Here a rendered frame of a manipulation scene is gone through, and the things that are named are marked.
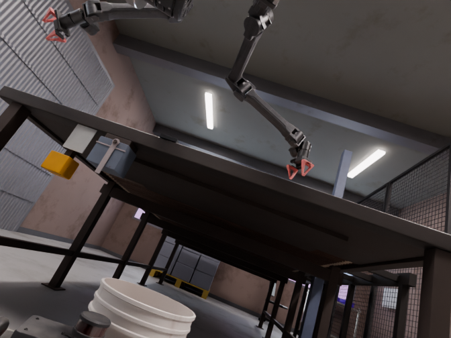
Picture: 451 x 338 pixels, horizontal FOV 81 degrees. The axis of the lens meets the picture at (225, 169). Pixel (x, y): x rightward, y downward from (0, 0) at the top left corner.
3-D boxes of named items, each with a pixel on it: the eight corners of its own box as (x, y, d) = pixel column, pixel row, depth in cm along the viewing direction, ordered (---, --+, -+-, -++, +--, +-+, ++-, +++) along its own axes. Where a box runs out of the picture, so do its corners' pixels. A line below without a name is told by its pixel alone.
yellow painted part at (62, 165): (58, 173, 104) (90, 125, 113) (39, 165, 106) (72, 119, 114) (69, 180, 111) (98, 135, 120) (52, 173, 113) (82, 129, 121)
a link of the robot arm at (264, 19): (252, 3, 99) (261, -4, 101) (241, 23, 108) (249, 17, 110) (269, 21, 99) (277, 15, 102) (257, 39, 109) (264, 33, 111)
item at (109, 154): (108, 176, 101) (131, 138, 108) (78, 165, 104) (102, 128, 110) (119, 186, 112) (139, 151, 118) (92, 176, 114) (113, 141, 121)
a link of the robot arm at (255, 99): (235, 88, 136) (247, 78, 140) (231, 94, 141) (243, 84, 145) (296, 145, 134) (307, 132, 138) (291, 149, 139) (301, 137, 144)
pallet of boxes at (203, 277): (207, 296, 598) (227, 241, 645) (205, 299, 520) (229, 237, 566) (157, 275, 613) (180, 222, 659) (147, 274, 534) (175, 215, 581)
